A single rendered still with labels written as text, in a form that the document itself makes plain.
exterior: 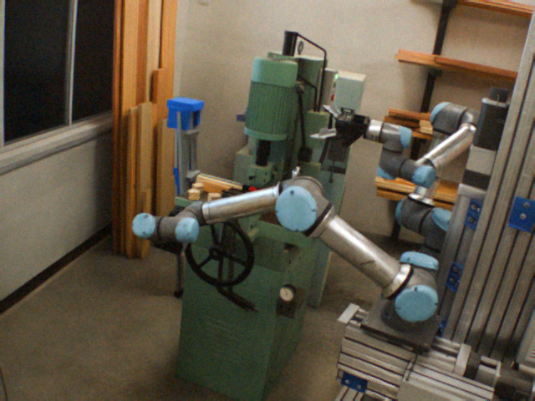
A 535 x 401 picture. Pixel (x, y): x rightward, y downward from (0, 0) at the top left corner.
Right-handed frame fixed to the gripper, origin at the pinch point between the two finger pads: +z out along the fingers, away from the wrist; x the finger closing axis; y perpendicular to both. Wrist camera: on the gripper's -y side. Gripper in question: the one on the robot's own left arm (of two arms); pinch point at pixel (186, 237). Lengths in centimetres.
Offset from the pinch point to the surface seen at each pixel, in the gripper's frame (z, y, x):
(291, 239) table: 20.2, -12.0, 32.7
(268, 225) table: 18.7, -14.4, 22.9
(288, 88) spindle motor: 4, -66, 18
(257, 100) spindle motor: 3, -58, 8
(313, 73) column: 20, -82, 21
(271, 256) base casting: 25.0, -3.6, 25.9
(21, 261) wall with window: 57, 37, -117
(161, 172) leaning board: 137, -44, -96
